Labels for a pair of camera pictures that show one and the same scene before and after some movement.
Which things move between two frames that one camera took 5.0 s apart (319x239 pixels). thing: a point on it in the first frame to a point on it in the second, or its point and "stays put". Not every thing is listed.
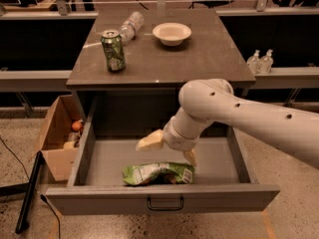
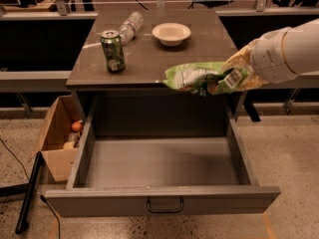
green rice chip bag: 159,173 to 205,77
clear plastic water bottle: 131,26 stays put
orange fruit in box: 77,125 stays put
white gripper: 175,137 to 268,60
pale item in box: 69,144 stays put
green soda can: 114,51 stays put
